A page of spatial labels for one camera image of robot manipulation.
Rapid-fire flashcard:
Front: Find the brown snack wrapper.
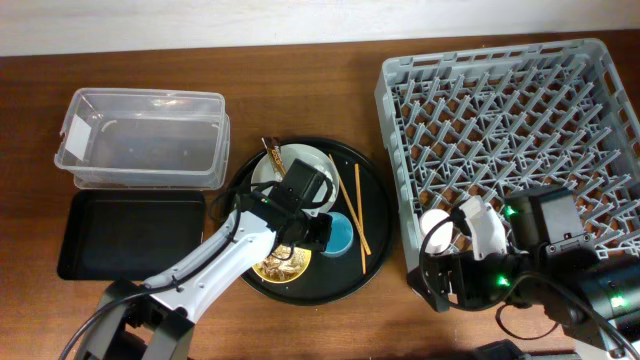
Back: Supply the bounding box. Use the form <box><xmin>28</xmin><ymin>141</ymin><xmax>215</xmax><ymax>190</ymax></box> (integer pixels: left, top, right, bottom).
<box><xmin>262</xmin><ymin>137</ymin><xmax>286</xmax><ymax>181</ymax></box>

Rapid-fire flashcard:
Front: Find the round black serving tray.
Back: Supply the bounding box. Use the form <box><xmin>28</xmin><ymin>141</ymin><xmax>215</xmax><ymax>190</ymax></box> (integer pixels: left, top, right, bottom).
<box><xmin>242</xmin><ymin>137</ymin><xmax>394</xmax><ymax>306</ymax></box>

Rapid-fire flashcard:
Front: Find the pink cup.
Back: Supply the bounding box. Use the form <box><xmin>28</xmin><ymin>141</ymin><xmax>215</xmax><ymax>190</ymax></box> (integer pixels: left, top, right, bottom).
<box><xmin>419</xmin><ymin>209</ymin><xmax>453</xmax><ymax>255</ymax></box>

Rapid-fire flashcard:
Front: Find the clear plastic bin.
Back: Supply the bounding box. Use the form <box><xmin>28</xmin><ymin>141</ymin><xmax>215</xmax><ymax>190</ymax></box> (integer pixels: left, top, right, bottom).
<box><xmin>54</xmin><ymin>88</ymin><xmax>231</xmax><ymax>190</ymax></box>

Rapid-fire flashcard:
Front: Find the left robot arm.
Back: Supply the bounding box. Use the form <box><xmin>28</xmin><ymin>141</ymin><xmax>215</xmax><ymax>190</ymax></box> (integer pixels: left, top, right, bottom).
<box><xmin>61</xmin><ymin>159</ymin><xmax>334</xmax><ymax>359</ymax></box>

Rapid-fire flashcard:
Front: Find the grey round plate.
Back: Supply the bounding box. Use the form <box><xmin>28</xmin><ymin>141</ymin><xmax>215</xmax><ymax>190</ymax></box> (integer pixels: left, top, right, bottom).
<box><xmin>251</xmin><ymin>144</ymin><xmax>340</xmax><ymax>217</ymax></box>

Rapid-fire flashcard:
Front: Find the wooden chopstick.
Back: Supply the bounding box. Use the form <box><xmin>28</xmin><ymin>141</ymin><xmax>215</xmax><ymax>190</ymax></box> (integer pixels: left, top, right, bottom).
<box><xmin>338</xmin><ymin>173</ymin><xmax>372</xmax><ymax>256</ymax></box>
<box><xmin>354</xmin><ymin>163</ymin><xmax>367</xmax><ymax>275</ymax></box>

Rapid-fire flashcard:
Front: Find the grey dishwasher rack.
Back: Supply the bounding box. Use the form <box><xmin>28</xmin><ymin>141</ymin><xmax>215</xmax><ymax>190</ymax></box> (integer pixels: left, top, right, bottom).
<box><xmin>375</xmin><ymin>39</ymin><xmax>639</xmax><ymax>294</ymax></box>

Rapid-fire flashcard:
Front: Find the wooden chopstick right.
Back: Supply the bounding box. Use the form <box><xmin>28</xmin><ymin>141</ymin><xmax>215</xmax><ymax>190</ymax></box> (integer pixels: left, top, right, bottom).
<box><xmin>354</xmin><ymin>163</ymin><xmax>367</xmax><ymax>275</ymax></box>

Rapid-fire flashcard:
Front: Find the yellow bowl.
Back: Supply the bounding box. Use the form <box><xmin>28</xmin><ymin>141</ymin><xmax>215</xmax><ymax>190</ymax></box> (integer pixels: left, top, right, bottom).
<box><xmin>251</xmin><ymin>243</ymin><xmax>313</xmax><ymax>285</ymax></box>

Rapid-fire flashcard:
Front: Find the black rectangular tray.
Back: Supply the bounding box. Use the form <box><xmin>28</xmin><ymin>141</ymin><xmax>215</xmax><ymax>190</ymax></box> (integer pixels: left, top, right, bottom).
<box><xmin>57</xmin><ymin>190</ymin><xmax>206</xmax><ymax>281</ymax></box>

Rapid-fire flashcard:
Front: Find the light blue cup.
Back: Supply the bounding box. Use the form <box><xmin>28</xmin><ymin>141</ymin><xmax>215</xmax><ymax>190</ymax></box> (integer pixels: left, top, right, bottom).
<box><xmin>322</xmin><ymin>212</ymin><xmax>354</xmax><ymax>258</ymax></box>

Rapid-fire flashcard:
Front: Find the food scraps and rice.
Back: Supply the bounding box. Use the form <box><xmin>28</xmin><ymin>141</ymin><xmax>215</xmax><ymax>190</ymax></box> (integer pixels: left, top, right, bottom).
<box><xmin>259</xmin><ymin>244</ymin><xmax>307</xmax><ymax>281</ymax></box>

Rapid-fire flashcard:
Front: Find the wooden chopstick left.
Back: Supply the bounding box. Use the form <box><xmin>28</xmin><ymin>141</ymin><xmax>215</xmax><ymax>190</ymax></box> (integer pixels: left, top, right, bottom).
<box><xmin>338</xmin><ymin>173</ymin><xmax>372</xmax><ymax>256</ymax></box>

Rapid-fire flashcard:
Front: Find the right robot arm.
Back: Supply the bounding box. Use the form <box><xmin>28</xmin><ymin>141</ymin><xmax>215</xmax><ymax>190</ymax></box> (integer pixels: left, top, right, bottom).
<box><xmin>407</xmin><ymin>186</ymin><xmax>639</xmax><ymax>359</ymax></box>

